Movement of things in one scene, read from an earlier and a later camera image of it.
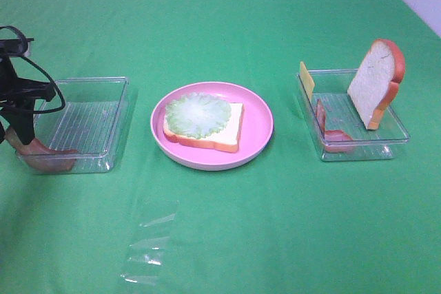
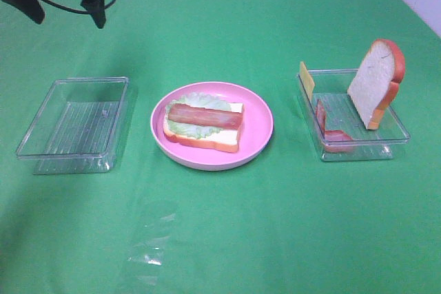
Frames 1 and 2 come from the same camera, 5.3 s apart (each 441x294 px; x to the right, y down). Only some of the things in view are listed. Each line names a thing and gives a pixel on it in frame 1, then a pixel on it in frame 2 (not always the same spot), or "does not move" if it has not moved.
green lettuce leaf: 197,114 does not move
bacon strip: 39,157 to 206,116
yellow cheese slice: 306,81 does not move
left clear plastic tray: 83,116 does not move
